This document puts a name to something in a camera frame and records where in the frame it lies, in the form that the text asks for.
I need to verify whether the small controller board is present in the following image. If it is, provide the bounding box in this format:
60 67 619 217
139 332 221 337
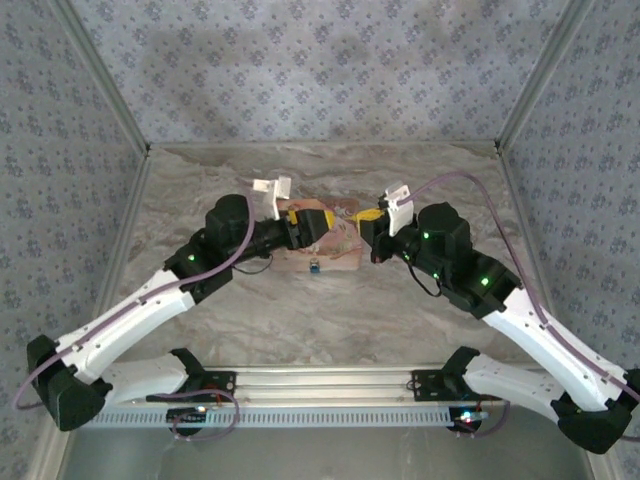
449 407 489 429
167 407 209 426

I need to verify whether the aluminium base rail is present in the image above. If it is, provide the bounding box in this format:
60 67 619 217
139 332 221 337
184 366 501 403

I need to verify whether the thin black cable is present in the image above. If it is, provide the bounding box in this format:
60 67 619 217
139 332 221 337
407 262 445 300
232 253 275 276

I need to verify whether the aluminium frame post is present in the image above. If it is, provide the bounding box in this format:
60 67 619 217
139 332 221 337
49 0 152 156
493 0 599 154

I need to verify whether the white slotted cable duct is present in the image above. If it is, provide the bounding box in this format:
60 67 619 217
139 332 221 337
92 404 484 430

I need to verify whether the aluminium table side rail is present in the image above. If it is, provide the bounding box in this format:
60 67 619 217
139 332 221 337
498 147 551 301
92 149 154 321

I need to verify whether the grey metal sheet panel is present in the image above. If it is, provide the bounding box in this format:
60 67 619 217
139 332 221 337
64 427 599 480

